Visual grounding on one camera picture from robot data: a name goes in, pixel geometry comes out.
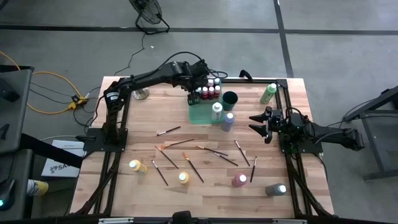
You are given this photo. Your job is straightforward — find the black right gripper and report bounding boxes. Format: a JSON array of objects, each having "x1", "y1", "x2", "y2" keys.
[{"x1": 248, "y1": 106, "x2": 282, "y2": 144}]

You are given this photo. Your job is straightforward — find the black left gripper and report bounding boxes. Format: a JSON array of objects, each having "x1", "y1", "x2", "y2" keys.
[{"x1": 178, "y1": 60, "x2": 211, "y2": 107}]

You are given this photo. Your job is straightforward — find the white large paint bottle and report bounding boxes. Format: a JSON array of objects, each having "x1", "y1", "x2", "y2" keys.
[{"x1": 210, "y1": 101, "x2": 224, "y2": 121}]

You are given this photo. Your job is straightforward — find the green large paint bottle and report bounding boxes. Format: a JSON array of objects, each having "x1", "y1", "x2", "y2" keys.
[{"x1": 259, "y1": 82, "x2": 278, "y2": 105}]

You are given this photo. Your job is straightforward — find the blue large paint bottle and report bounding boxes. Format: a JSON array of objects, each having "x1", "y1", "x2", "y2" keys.
[{"x1": 221, "y1": 112, "x2": 236, "y2": 133}]

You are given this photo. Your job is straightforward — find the black paintbrush silver ferrule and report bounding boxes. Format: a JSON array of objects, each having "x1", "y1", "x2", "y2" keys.
[
  {"x1": 156, "y1": 125, "x2": 182, "y2": 137},
  {"x1": 249, "y1": 156, "x2": 258, "y2": 184},
  {"x1": 213, "y1": 151, "x2": 239, "y2": 167},
  {"x1": 233, "y1": 139, "x2": 251, "y2": 167},
  {"x1": 150, "y1": 159, "x2": 169, "y2": 187}
]

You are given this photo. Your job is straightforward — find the red large paint bottle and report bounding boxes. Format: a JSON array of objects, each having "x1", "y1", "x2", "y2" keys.
[{"x1": 231, "y1": 172, "x2": 249, "y2": 189}]

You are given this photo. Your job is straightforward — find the dark grey large paint bottle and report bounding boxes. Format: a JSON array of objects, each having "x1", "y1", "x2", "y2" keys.
[{"x1": 264, "y1": 183, "x2": 287, "y2": 197}]

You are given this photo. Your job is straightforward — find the yellow large paint bottle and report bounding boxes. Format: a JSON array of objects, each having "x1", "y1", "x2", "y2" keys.
[
  {"x1": 177, "y1": 170, "x2": 190, "y2": 187},
  {"x1": 128, "y1": 159, "x2": 149, "y2": 175}
]

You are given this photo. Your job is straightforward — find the translucent teal plastic tray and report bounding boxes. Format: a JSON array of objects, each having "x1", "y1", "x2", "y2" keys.
[{"x1": 188, "y1": 78, "x2": 224, "y2": 126}]

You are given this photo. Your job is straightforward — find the dark teal plastic cup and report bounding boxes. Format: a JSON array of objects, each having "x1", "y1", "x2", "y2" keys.
[{"x1": 221, "y1": 90, "x2": 239, "y2": 112}]

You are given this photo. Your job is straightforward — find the black paintbrush orange fan bristles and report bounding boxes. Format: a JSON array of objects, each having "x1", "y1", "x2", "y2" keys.
[{"x1": 160, "y1": 138, "x2": 196, "y2": 151}]

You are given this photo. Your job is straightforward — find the black table clamp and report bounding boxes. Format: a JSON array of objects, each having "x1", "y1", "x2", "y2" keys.
[{"x1": 238, "y1": 69, "x2": 254, "y2": 82}]

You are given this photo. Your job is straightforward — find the light bulb on brass base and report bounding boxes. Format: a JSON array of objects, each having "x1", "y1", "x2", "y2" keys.
[{"x1": 132, "y1": 88, "x2": 150, "y2": 101}]

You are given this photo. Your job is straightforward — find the black floor fan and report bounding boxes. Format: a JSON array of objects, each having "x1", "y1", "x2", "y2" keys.
[{"x1": 128, "y1": 0, "x2": 171, "y2": 35}]

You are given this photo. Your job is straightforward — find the yellow black power plug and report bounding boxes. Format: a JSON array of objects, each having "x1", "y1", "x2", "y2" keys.
[{"x1": 67, "y1": 95, "x2": 90, "y2": 110}]

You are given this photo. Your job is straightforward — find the person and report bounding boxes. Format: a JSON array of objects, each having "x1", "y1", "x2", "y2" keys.
[{"x1": 172, "y1": 210, "x2": 193, "y2": 224}]

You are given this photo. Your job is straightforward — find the white printed paper sheet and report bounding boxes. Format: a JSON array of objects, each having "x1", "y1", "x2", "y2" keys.
[{"x1": 40, "y1": 139, "x2": 86, "y2": 179}]

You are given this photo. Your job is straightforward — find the black diagonal bar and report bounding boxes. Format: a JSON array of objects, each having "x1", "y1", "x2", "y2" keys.
[{"x1": 20, "y1": 133, "x2": 85, "y2": 169}]

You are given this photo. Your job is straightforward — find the yellow can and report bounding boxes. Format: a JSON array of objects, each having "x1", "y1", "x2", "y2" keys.
[{"x1": 26, "y1": 179, "x2": 50, "y2": 197}]

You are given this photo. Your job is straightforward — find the grey desk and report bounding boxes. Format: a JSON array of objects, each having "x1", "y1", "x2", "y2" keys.
[
  {"x1": 0, "y1": 64, "x2": 35, "y2": 156},
  {"x1": 0, "y1": 148, "x2": 34, "y2": 220}
]

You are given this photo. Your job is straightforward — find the black desk device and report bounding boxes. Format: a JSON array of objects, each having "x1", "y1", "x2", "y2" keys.
[{"x1": 0, "y1": 76, "x2": 21, "y2": 103}]

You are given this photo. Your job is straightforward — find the black computer mouse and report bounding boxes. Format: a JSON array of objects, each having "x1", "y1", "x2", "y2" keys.
[{"x1": 0, "y1": 177, "x2": 16, "y2": 212}]

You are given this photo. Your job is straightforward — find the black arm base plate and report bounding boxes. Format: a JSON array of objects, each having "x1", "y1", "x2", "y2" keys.
[
  {"x1": 76, "y1": 127, "x2": 129, "y2": 153},
  {"x1": 277, "y1": 128, "x2": 324, "y2": 155}
]

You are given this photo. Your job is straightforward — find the black fan cable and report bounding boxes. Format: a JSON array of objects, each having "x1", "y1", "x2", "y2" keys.
[{"x1": 114, "y1": 32, "x2": 147, "y2": 77}]

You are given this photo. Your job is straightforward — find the black desk frame legs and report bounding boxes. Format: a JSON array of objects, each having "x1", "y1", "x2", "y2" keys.
[{"x1": 341, "y1": 84, "x2": 398, "y2": 182}]

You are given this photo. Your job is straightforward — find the yellow extension cable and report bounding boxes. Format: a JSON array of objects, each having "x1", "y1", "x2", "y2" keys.
[{"x1": 0, "y1": 50, "x2": 83, "y2": 115}]

